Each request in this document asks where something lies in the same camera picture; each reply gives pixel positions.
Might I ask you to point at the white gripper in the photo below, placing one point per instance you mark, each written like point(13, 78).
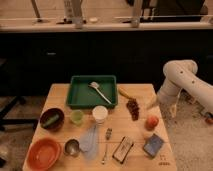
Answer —
point(153, 102)

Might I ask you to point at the red orange apple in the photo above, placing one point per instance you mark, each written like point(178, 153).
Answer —
point(151, 122)

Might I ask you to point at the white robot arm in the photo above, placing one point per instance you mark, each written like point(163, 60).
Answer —
point(181, 74)

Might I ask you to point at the white plastic cup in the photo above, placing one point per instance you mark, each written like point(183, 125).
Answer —
point(100, 114)

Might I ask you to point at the green plastic cup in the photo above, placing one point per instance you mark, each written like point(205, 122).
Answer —
point(76, 117)

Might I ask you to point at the small metal cup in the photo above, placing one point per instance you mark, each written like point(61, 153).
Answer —
point(71, 148)

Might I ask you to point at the dark grape bunch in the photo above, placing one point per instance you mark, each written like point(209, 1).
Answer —
point(133, 108)

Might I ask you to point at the yellow banana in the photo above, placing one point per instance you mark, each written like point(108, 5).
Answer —
point(123, 93)

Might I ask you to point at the blue sponge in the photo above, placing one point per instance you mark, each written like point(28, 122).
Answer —
point(153, 145)

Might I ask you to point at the metal fork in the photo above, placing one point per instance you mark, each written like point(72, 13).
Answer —
point(107, 137)

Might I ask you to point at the black white box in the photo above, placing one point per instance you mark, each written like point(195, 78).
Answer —
point(123, 149)

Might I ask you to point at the green plastic tray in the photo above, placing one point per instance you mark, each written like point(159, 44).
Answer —
point(81, 96)

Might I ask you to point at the clear plastic bag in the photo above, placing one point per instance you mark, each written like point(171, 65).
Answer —
point(88, 143)

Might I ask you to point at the dark brown bowl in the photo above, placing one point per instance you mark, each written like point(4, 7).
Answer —
point(49, 113)

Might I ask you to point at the green cucumber piece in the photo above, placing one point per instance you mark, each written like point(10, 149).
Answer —
point(50, 121)

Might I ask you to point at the orange bowl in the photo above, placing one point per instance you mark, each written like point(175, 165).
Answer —
point(43, 154)

